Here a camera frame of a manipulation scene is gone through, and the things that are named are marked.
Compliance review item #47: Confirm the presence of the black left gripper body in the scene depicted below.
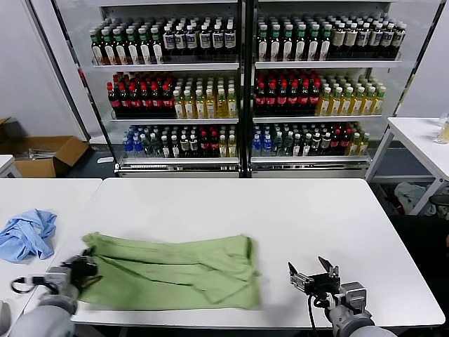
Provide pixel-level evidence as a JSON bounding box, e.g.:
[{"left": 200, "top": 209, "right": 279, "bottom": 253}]
[{"left": 67, "top": 255, "right": 100, "bottom": 288}]

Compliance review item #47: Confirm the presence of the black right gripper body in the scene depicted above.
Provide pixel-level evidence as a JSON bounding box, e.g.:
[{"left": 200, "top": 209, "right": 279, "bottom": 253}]
[{"left": 303, "top": 272, "right": 342, "bottom": 300}]

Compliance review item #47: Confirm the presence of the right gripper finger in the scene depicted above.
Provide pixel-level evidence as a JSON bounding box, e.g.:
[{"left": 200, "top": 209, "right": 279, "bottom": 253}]
[
  {"left": 317, "top": 256, "right": 341, "bottom": 281},
  {"left": 287, "top": 261, "right": 314, "bottom": 289}
]

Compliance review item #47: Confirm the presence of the light green polo shirt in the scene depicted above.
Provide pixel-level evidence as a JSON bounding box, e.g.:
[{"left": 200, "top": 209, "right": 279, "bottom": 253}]
[{"left": 75, "top": 231, "right": 262, "bottom": 312}]

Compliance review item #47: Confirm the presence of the grey clothes pile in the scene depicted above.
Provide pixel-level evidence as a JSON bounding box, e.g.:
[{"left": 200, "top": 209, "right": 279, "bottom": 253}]
[{"left": 394, "top": 181, "right": 438, "bottom": 216}]

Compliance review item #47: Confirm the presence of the crumpled light blue shirt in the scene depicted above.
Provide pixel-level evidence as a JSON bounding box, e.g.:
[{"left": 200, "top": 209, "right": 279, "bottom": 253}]
[{"left": 0, "top": 209, "right": 58, "bottom": 263}]

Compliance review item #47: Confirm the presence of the open cardboard box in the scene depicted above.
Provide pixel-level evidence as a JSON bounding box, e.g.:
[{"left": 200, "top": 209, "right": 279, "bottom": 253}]
[{"left": 0, "top": 135, "right": 91, "bottom": 178}]

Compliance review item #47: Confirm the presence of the metal rods bundle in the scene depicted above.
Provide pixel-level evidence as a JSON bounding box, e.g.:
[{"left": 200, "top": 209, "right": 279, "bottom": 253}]
[{"left": 27, "top": 147, "right": 59, "bottom": 159}]

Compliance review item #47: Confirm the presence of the small white table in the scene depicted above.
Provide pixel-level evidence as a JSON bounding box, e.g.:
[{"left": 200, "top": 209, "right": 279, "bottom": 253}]
[{"left": 0, "top": 154, "right": 22, "bottom": 178}]

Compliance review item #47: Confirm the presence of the black chair part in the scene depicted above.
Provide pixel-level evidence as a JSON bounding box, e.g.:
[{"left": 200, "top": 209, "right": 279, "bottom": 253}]
[{"left": 429, "top": 194, "right": 449, "bottom": 211}]

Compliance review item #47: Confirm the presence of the clear bottle yellowish liquid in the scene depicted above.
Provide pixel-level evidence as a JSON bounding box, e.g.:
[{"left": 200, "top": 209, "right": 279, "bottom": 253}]
[{"left": 433, "top": 117, "right": 449, "bottom": 145}]

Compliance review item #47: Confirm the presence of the glass cabinet door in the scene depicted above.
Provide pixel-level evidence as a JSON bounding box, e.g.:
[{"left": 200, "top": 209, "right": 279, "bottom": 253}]
[
  {"left": 392, "top": 0, "right": 449, "bottom": 119},
  {"left": 27, "top": 0, "right": 119, "bottom": 169}
]

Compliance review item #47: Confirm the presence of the glass beverage display cabinet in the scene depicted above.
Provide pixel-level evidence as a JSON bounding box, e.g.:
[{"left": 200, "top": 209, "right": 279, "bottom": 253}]
[
  {"left": 246, "top": 0, "right": 408, "bottom": 179},
  {"left": 99, "top": 0, "right": 248, "bottom": 179}
]

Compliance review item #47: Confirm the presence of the green cap dark tea bottle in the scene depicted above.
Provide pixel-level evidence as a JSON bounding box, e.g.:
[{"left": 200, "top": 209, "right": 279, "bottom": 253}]
[
  {"left": 270, "top": 24, "right": 283, "bottom": 61},
  {"left": 90, "top": 29, "right": 105, "bottom": 66},
  {"left": 126, "top": 27, "right": 140, "bottom": 65},
  {"left": 114, "top": 27, "right": 128, "bottom": 66},
  {"left": 138, "top": 27, "right": 152, "bottom": 65},
  {"left": 319, "top": 23, "right": 333, "bottom": 61},
  {"left": 102, "top": 28, "right": 116, "bottom": 66},
  {"left": 149, "top": 26, "right": 164, "bottom": 65},
  {"left": 295, "top": 24, "right": 308, "bottom": 61},
  {"left": 307, "top": 23, "right": 320, "bottom": 61},
  {"left": 258, "top": 24, "right": 270, "bottom": 61},
  {"left": 282, "top": 24, "right": 295, "bottom": 61}
]

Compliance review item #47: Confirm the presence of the dark bottle white blue label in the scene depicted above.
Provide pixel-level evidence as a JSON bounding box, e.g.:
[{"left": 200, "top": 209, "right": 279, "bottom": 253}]
[
  {"left": 163, "top": 25, "right": 176, "bottom": 55},
  {"left": 186, "top": 24, "right": 199, "bottom": 55},
  {"left": 199, "top": 24, "right": 213, "bottom": 55},
  {"left": 211, "top": 23, "right": 225, "bottom": 55},
  {"left": 175, "top": 25, "right": 187, "bottom": 55},
  {"left": 224, "top": 22, "right": 237, "bottom": 55}
]

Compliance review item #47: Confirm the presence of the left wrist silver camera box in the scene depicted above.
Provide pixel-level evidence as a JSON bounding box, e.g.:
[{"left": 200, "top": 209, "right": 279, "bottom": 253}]
[{"left": 44, "top": 265, "right": 73, "bottom": 294}]

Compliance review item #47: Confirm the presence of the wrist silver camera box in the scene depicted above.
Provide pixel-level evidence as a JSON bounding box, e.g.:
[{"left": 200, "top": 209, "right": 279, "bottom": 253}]
[
  {"left": 339, "top": 282, "right": 368, "bottom": 312},
  {"left": 44, "top": 265, "right": 73, "bottom": 294}
]

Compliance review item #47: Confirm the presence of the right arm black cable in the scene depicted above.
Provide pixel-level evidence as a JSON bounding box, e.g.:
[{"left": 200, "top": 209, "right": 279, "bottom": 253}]
[{"left": 307, "top": 293, "right": 333, "bottom": 333}]

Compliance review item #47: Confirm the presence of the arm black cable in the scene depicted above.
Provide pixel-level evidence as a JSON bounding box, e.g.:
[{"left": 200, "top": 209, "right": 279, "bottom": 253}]
[
  {"left": 307, "top": 293, "right": 333, "bottom": 333},
  {"left": 10, "top": 276, "right": 47, "bottom": 294}
]

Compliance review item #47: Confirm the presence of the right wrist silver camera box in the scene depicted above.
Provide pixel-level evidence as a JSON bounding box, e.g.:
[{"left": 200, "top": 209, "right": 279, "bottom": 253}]
[{"left": 339, "top": 282, "right": 368, "bottom": 312}]

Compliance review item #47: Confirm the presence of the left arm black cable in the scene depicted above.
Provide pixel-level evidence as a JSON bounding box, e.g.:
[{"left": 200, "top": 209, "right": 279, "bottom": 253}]
[{"left": 10, "top": 276, "right": 47, "bottom": 294}]

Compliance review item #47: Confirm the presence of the white metal frame table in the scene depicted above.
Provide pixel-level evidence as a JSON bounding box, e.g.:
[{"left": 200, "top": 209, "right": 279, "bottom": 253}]
[{"left": 364, "top": 116, "right": 449, "bottom": 213}]

